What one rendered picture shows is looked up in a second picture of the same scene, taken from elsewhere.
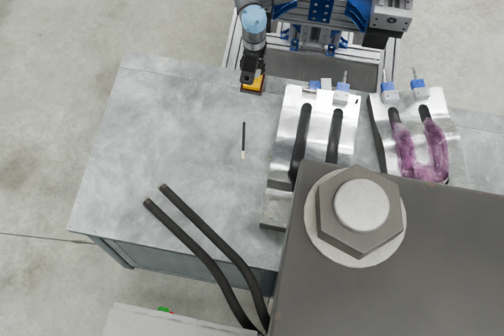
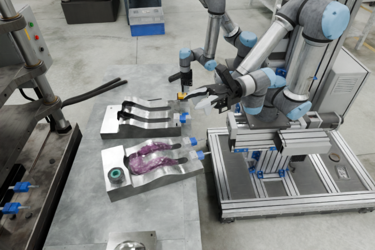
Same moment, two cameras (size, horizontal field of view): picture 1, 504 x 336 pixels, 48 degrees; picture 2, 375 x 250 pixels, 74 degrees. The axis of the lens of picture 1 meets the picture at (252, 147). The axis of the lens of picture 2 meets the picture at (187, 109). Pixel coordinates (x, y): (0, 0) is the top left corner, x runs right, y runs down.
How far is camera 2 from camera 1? 1.69 m
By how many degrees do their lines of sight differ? 47
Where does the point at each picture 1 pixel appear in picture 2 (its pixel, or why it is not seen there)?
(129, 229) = (107, 78)
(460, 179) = (137, 181)
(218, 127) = (157, 92)
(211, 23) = not seen: hidden behind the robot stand
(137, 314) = (22, 6)
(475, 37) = not seen: outside the picture
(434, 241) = not seen: outside the picture
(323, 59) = (246, 169)
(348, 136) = (155, 125)
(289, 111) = (164, 102)
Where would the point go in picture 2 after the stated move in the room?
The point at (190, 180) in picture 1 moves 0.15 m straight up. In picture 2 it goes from (130, 89) to (127, 72)
